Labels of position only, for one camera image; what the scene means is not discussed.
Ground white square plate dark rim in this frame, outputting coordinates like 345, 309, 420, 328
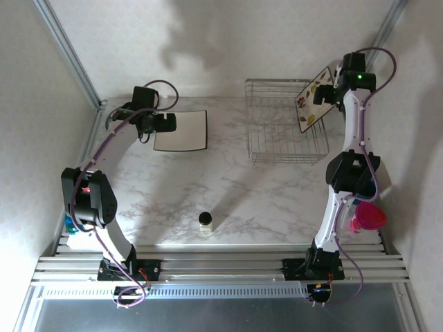
152, 109, 209, 154

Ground square floral plate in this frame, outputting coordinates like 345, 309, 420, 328
295, 66, 338, 134

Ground small jar black lid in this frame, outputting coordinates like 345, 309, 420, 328
197, 211, 215, 237

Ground pink cup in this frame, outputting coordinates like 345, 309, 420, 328
341, 200, 388, 233

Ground blue cup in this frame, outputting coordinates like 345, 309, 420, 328
64, 214, 97, 250

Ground slotted metal strip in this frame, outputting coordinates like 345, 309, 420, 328
40, 280, 309, 300

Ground brushed metal panel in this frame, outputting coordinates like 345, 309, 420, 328
13, 283, 428, 332

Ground right small circuit board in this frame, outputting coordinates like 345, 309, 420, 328
306, 282, 334, 304

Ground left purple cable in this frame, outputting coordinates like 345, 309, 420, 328
69, 79, 180, 309

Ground purple cable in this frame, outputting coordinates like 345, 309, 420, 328
69, 79, 180, 309
311, 47, 397, 307

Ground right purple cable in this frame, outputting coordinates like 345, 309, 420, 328
311, 47, 397, 307

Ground right aluminium frame post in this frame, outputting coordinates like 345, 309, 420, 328
363, 0, 410, 70

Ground aluminium frame post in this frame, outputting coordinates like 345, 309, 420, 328
363, 0, 410, 70
33, 0, 107, 111

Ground metal wire dish rack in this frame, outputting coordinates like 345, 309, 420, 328
244, 77, 330, 165

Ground left aluminium side rail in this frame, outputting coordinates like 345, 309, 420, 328
51, 103, 107, 257

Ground aluminium side rail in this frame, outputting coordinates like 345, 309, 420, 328
51, 103, 107, 257
341, 102, 399, 257

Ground left aluminium frame post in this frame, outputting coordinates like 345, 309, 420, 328
33, 0, 107, 111

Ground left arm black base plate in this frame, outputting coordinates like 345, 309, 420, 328
96, 259, 163, 282

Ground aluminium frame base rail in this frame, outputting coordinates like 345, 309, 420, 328
31, 243, 413, 286

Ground right aluminium side rail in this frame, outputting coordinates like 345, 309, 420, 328
341, 102, 399, 257

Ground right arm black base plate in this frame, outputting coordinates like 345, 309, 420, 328
282, 257, 346, 281

